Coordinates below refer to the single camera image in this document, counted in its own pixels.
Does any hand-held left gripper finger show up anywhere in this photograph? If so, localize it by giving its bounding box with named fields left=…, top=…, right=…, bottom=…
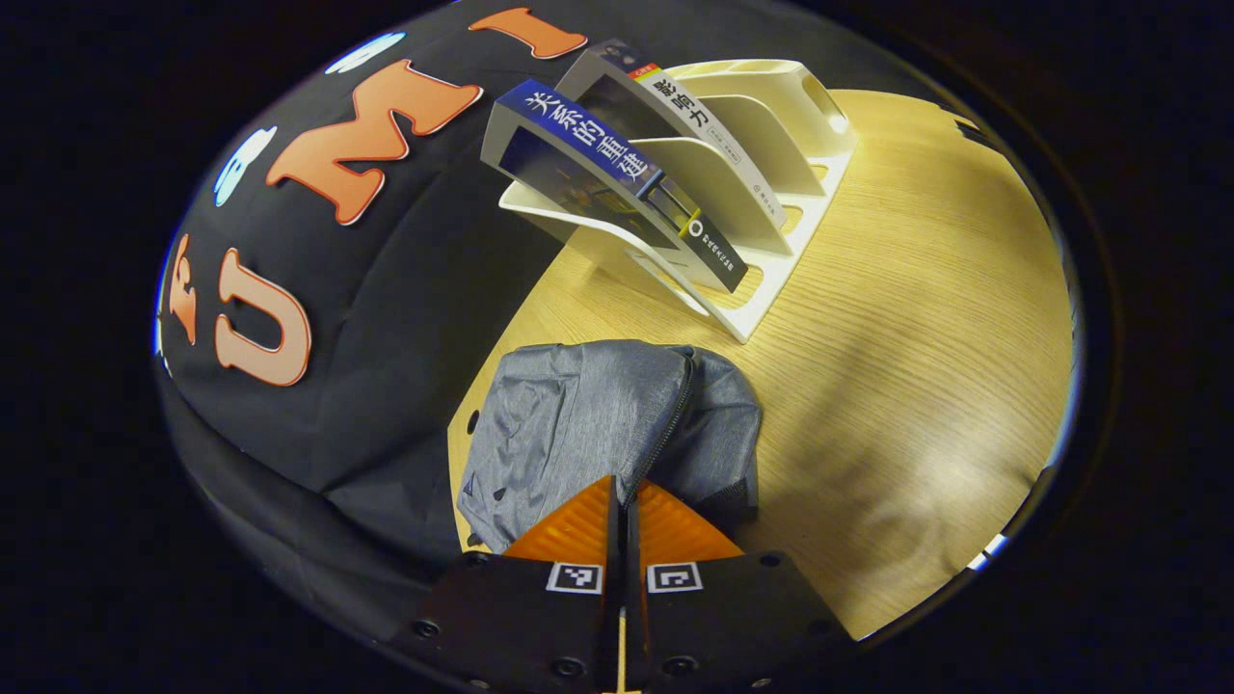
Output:
left=627, top=480, right=854, bottom=694
left=395, top=474, right=623, bottom=694

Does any grey schoolbag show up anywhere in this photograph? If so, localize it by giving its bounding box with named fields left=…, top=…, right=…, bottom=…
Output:
left=456, top=339, right=765, bottom=555

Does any blue spine book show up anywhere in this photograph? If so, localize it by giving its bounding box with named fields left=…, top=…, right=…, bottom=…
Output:
left=480, top=77, right=749, bottom=295

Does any white portrait cover book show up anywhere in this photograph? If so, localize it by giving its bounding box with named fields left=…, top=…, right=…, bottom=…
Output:
left=556, top=39, right=790, bottom=232

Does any white bookshelf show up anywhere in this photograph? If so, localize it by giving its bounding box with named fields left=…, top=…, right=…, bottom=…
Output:
left=498, top=58, right=861, bottom=345

